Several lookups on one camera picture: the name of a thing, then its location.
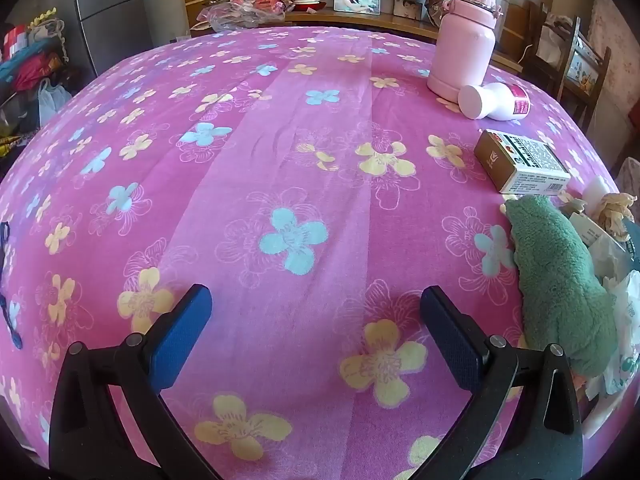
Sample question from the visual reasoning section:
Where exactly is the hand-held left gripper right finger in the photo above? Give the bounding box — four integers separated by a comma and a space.
395, 285, 585, 480

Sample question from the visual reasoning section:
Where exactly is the white crinkled plastic wrapper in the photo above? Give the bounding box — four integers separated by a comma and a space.
585, 270, 640, 398

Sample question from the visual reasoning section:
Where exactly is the green plush cloth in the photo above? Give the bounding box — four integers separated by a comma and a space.
502, 195, 618, 378

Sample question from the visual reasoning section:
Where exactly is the wooden chair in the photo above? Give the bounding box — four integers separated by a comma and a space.
525, 2, 612, 116

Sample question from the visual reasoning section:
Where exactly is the pink floral tablecloth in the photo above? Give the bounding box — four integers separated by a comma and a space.
0, 25, 621, 480

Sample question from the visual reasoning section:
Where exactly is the white pill bottle pink label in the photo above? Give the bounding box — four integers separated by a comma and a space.
458, 82, 532, 122

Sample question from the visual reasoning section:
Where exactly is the white plastic bag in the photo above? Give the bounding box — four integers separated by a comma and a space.
37, 79, 73, 126

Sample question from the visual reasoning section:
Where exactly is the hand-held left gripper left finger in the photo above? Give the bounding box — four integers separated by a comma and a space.
48, 283, 221, 480

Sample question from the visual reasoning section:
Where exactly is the clear plastic bag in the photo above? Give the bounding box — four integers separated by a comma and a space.
200, 2, 262, 34

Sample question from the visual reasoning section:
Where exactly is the grey refrigerator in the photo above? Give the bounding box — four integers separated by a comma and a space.
70, 0, 191, 81

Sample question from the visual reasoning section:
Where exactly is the pink insulated bottle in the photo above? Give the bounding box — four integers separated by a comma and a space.
426, 0, 502, 102

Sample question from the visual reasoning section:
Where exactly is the small white medicine box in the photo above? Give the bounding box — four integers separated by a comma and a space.
473, 129, 571, 196

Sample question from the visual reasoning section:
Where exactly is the red fabric bag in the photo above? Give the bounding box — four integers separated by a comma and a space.
0, 22, 66, 111

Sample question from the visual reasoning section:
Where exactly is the crumpled beige tissue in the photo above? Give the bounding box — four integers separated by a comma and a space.
597, 192, 633, 243

